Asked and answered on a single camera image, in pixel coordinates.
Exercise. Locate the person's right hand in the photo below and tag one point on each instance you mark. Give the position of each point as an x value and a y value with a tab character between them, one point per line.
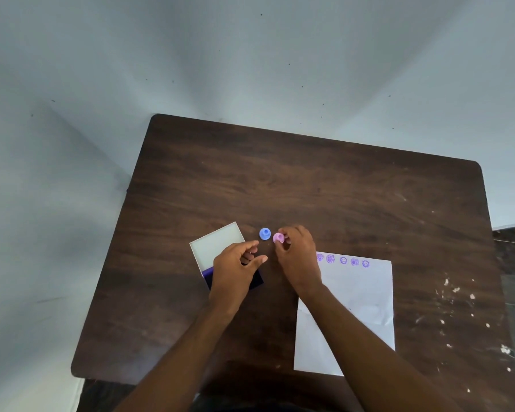
299	262

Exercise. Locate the purple ink pad case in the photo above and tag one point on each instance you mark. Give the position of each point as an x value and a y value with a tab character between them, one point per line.
223	253

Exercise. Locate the person's left thumb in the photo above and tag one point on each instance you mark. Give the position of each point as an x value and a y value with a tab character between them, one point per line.
255	262

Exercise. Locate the blue round stamp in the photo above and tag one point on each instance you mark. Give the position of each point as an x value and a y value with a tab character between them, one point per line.
265	234

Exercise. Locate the person's right forearm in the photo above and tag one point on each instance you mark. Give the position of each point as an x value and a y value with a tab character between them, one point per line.
369	360

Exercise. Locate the white stamped paper sheet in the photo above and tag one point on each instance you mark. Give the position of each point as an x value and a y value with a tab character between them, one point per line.
347	313

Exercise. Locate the dark wooden table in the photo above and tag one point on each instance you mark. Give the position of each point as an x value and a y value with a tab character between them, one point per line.
292	253

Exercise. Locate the person's left forearm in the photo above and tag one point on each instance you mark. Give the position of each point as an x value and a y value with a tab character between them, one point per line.
177	360

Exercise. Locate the pink round stamp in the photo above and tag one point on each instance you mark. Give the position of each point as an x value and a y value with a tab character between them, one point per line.
278	238

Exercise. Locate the person's left hand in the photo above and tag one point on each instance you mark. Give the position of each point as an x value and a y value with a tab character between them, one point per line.
229	279

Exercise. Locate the person's right fingers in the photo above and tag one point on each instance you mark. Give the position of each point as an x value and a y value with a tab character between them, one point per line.
286	241

